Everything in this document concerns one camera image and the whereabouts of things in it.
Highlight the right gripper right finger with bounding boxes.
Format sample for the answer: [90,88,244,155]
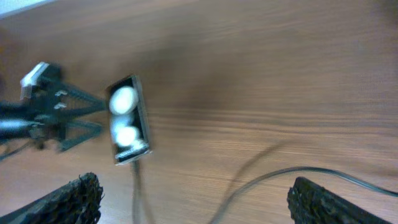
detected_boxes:
[287,177,390,224]

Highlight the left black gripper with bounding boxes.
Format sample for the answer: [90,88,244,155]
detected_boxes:
[1,63,106,152]

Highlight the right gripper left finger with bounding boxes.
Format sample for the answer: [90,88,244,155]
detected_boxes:
[1,172,103,224]

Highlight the black smartphone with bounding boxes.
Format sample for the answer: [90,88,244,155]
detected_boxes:
[106,75,151,165]

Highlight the black USB charging cable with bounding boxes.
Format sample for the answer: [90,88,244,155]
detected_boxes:
[130,160,398,224]

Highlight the left black camera cable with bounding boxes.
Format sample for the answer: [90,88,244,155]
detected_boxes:
[0,139,35,162]

